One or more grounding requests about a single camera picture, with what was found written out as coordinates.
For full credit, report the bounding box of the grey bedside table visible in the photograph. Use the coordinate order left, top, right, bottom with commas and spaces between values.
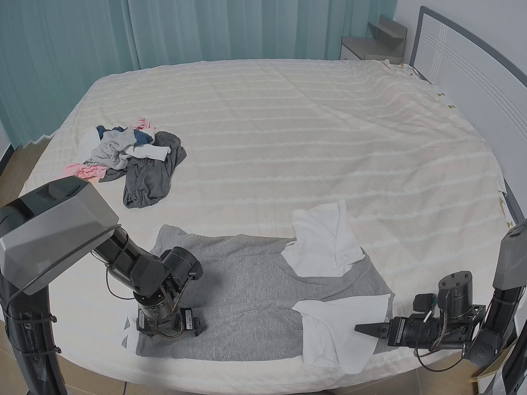
340, 14, 408, 65

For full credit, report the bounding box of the white low cabinet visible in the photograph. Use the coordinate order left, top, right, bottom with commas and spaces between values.
473, 340, 520, 395

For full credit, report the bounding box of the pink garment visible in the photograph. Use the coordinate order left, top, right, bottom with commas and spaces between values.
62, 118, 157, 180

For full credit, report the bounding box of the blue-green curtain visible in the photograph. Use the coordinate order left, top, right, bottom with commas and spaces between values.
0, 0, 141, 147
124, 0, 399, 71

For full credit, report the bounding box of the dark grey garment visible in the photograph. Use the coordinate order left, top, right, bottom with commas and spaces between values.
99, 131, 187, 210

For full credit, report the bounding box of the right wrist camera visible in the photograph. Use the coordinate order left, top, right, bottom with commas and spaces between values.
413, 293, 438, 317

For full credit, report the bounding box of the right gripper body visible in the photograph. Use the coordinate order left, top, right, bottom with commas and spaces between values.
387, 316, 443, 349

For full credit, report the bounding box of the pale grey white garment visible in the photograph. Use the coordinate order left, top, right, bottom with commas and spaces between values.
78, 127, 172, 171

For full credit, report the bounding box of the grey white-sleeved top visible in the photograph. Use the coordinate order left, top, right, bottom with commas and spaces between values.
121, 199, 396, 374

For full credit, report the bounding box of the bed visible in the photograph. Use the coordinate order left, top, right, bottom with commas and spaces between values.
18, 6, 527, 390

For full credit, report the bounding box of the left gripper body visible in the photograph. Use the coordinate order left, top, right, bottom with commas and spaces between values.
134, 292, 203, 339

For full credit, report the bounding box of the dark blue garment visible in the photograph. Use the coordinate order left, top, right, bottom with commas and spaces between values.
96, 125, 155, 146

